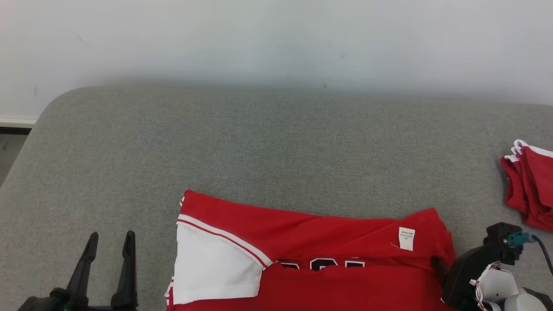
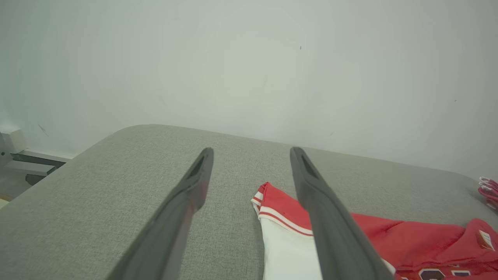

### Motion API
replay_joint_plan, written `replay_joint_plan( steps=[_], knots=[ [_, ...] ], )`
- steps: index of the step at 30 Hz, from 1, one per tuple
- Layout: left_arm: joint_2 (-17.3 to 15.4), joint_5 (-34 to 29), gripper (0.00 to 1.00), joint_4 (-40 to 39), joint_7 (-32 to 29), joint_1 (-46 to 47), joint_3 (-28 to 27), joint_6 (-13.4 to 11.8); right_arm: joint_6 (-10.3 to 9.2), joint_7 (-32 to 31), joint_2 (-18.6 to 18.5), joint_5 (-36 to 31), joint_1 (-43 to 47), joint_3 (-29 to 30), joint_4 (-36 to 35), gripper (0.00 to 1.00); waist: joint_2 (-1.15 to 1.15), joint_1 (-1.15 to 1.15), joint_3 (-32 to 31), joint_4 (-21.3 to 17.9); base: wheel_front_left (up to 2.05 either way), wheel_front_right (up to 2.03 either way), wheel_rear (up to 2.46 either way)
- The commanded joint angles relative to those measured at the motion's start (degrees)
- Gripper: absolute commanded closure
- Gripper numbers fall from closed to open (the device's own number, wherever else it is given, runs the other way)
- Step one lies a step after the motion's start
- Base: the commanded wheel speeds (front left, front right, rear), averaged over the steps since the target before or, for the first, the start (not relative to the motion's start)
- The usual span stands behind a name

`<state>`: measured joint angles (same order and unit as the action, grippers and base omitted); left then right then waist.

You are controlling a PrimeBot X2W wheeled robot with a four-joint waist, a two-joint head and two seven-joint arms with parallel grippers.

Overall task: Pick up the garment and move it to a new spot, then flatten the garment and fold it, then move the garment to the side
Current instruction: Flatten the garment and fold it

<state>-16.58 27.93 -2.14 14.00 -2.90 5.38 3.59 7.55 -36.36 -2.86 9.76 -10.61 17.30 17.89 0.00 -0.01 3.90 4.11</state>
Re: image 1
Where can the red shorts with white stripes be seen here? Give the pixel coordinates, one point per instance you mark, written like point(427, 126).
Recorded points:
point(533, 190)

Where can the red jersey with white sleeves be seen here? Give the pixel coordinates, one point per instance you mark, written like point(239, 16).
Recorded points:
point(324, 255)

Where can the white wall baseboard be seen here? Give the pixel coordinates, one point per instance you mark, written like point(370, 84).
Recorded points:
point(17, 122)

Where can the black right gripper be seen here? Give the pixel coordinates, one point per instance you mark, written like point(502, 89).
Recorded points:
point(468, 272)

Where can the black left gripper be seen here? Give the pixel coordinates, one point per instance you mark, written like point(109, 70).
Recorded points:
point(52, 302)

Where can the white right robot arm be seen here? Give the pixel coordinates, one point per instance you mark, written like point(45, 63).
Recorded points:
point(501, 287)

